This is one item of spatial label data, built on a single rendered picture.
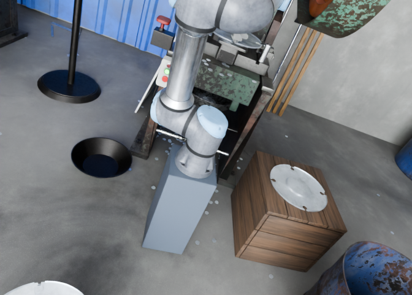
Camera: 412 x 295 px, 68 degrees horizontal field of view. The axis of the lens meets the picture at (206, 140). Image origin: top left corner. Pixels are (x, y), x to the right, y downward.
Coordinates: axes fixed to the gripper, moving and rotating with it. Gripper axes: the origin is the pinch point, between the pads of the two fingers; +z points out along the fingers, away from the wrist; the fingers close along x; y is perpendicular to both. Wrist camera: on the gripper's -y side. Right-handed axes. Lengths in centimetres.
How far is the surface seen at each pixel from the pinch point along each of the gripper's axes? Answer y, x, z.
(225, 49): -7.1, 2.1, 9.3
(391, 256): 100, -6, 34
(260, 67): 5.5, 15.9, 17.6
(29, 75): -108, -73, 59
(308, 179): 57, 9, 50
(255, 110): 18.7, 2.9, 30.1
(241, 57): -2.6, 9.3, 13.7
